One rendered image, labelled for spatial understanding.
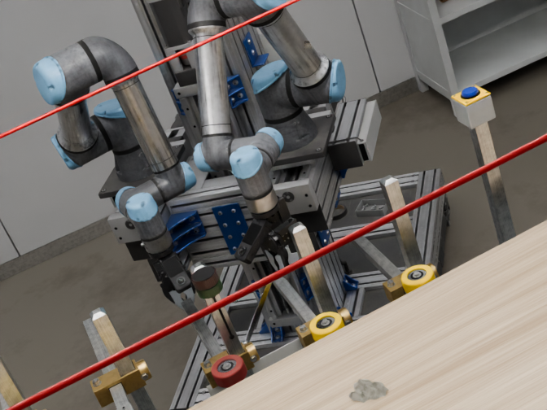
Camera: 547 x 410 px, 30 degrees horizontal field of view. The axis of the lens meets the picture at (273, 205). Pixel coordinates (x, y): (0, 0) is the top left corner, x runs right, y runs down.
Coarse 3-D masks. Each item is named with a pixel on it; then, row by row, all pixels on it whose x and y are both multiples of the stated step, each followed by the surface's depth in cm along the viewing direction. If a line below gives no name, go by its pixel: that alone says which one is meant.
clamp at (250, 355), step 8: (248, 344) 248; (224, 352) 249; (248, 352) 246; (256, 352) 247; (216, 360) 247; (248, 360) 247; (256, 360) 248; (248, 368) 248; (208, 376) 245; (216, 384) 246
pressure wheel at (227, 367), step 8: (224, 360) 240; (232, 360) 239; (240, 360) 238; (216, 368) 239; (224, 368) 238; (232, 368) 237; (240, 368) 236; (216, 376) 236; (224, 376) 235; (232, 376) 235; (240, 376) 236; (224, 384) 236; (232, 384) 236
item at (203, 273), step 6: (198, 270) 233; (204, 270) 232; (210, 270) 231; (192, 276) 231; (198, 276) 231; (204, 276) 230; (210, 276) 229; (210, 288) 230; (216, 300) 234; (222, 318) 240; (228, 330) 242
